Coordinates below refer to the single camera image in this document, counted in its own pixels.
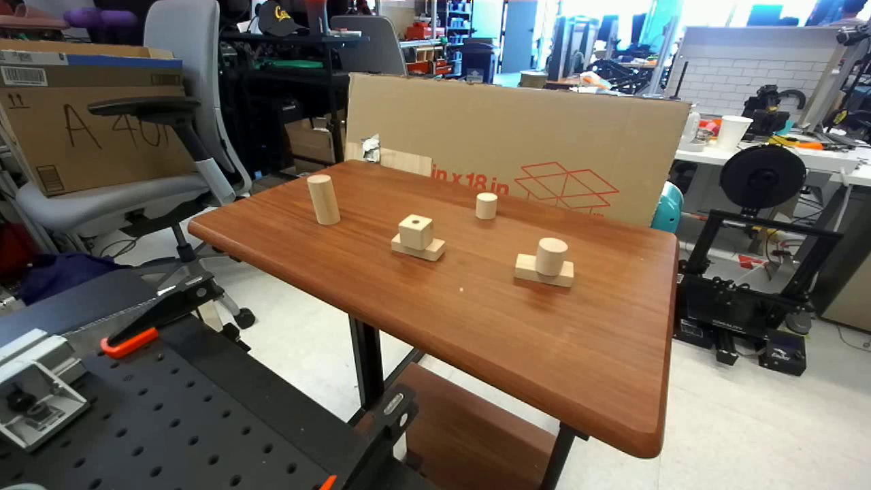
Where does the flat wooden block under cube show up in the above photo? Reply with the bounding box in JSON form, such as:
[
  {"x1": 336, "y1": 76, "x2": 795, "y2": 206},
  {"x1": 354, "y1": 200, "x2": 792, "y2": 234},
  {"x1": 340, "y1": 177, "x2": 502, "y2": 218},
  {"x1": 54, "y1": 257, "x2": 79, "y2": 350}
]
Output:
[{"x1": 391, "y1": 234, "x2": 445, "y2": 262}]

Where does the grey metal bracket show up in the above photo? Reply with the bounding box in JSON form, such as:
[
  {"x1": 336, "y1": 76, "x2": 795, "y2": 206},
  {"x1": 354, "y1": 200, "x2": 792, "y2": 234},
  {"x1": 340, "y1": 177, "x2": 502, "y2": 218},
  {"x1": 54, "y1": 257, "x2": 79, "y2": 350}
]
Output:
[{"x1": 0, "y1": 361, "x2": 90, "y2": 452}]

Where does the black perforated workbench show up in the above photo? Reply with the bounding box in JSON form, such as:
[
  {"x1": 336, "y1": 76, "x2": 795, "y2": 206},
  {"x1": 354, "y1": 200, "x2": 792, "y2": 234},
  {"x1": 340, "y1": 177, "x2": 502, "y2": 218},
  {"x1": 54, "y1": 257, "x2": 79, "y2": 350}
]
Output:
[{"x1": 0, "y1": 323, "x2": 427, "y2": 490}]

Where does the large cardboard sheet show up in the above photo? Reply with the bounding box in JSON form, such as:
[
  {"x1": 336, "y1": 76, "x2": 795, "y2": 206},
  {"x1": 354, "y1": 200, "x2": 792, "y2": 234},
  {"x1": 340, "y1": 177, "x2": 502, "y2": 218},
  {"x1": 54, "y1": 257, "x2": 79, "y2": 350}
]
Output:
[{"x1": 342, "y1": 74, "x2": 687, "y2": 226}]

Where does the brown cardboard box left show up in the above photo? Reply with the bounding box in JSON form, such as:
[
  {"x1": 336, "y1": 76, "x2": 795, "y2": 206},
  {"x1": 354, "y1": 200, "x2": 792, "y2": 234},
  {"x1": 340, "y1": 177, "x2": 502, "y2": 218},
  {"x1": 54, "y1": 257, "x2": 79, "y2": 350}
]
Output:
[{"x1": 0, "y1": 38, "x2": 193, "y2": 196}]

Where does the wooden shelf under table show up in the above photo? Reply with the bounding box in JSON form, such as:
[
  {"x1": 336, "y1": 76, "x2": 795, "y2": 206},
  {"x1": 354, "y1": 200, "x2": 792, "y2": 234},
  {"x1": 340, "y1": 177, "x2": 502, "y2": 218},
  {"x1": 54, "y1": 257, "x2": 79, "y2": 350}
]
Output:
[{"x1": 388, "y1": 364, "x2": 555, "y2": 490}]

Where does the black 3D printer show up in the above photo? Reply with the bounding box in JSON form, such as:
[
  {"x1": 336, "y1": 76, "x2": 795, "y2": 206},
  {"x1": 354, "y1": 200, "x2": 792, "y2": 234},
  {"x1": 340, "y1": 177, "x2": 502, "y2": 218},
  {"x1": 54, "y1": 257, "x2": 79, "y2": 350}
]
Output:
[{"x1": 674, "y1": 143, "x2": 840, "y2": 374}]

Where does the tall wooden cylinder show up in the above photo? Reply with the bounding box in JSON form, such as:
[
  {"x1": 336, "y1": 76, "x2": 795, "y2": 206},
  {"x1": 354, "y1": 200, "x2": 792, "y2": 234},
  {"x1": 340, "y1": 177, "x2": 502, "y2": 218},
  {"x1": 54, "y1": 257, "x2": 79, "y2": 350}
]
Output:
[{"x1": 308, "y1": 174, "x2": 340, "y2": 226}]

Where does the white cup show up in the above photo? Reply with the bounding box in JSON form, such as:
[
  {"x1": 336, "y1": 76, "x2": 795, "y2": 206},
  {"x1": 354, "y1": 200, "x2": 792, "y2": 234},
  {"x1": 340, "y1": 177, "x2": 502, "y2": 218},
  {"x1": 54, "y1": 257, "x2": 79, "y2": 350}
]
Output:
[{"x1": 715, "y1": 115, "x2": 751, "y2": 151}]

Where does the orange handled black clamp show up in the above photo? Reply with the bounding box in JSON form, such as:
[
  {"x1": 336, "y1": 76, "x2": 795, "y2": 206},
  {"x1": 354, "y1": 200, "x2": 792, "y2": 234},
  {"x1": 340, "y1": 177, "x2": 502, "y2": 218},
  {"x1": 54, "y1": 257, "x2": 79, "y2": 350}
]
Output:
[{"x1": 98, "y1": 281, "x2": 214, "y2": 358}]

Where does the flat wooden block under cylinder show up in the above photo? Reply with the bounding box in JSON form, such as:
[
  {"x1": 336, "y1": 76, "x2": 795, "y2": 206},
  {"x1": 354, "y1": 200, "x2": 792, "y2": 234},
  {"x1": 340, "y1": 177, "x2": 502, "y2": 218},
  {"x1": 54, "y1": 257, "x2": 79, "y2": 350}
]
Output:
[{"x1": 513, "y1": 253, "x2": 573, "y2": 287}]

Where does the grey office chair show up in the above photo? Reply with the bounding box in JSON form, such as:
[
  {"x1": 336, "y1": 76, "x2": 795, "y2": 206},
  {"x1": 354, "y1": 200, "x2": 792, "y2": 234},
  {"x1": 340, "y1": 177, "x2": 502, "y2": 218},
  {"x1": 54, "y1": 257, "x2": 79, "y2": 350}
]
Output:
[{"x1": 1, "y1": 0, "x2": 256, "y2": 325}]

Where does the wooden cube with hole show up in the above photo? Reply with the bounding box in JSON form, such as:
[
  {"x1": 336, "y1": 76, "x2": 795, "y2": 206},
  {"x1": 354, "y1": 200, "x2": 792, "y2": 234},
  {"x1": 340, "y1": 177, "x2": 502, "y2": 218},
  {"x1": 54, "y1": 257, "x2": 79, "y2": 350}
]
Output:
[{"x1": 396, "y1": 215, "x2": 434, "y2": 248}]

